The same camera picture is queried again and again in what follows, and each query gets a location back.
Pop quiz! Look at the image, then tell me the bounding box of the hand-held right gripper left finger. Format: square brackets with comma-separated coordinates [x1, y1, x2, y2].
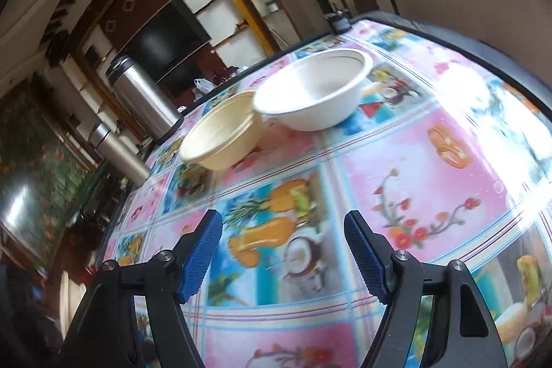
[56, 209, 224, 368]

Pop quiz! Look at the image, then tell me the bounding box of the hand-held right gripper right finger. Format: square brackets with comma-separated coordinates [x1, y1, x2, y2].
[344, 210, 510, 368]

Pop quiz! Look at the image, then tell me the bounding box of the cream ribbed bowl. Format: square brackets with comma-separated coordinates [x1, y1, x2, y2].
[179, 90, 262, 168]
[196, 111, 265, 173]

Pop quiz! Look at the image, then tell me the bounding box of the white paper bowl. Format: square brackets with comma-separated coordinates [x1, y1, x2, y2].
[251, 48, 374, 132]

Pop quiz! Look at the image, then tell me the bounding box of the colourful fruit print tablecloth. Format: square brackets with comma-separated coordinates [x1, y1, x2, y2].
[101, 19, 552, 368]

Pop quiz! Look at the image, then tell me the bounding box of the slim steel thermos flask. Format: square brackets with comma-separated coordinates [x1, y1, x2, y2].
[88, 121, 152, 187]

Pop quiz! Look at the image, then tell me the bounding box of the large steel thermos jug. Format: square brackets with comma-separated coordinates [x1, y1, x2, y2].
[106, 54, 184, 143]

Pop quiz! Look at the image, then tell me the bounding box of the black flat television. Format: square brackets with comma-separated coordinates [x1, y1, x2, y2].
[114, 0, 212, 78]

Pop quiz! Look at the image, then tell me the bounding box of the small black object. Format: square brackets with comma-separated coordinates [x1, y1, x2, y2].
[324, 9, 353, 35]

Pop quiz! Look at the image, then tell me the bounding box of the wooden wall shelf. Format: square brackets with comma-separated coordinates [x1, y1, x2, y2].
[172, 0, 285, 59]

